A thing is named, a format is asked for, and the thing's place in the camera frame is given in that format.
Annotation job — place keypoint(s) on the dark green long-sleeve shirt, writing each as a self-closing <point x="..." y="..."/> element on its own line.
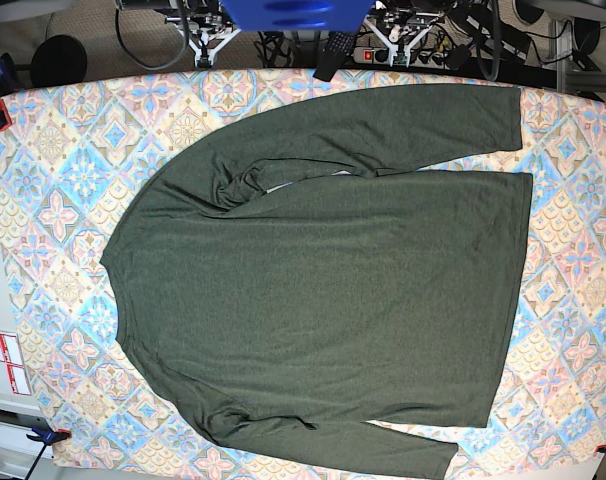
<point x="300" y="282"/>

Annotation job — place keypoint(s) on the black remote control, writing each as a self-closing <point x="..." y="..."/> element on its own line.
<point x="338" y="46"/>

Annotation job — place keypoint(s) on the blue plastic box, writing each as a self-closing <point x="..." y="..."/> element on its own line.
<point x="284" y="15"/>

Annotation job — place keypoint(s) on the patterned colourful table cloth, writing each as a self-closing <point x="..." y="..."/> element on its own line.
<point x="74" y="157"/>

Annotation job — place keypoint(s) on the black round stool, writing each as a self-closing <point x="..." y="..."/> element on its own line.
<point x="58" y="61"/>

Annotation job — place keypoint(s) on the red white labels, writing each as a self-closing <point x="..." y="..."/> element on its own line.
<point x="13" y="366"/>

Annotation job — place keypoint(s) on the blue clamp lower left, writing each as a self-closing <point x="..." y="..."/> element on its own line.
<point x="46" y="438"/>

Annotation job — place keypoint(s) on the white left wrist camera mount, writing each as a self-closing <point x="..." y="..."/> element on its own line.
<point x="401" y="30"/>

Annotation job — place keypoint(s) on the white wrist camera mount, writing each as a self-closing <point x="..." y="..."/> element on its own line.
<point x="401" y="30"/>
<point x="209" y="34"/>

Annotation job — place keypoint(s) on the black power strip red switch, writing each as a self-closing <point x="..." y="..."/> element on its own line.
<point x="380" y="56"/>

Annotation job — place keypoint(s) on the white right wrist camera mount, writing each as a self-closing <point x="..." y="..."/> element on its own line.
<point x="209" y="34"/>

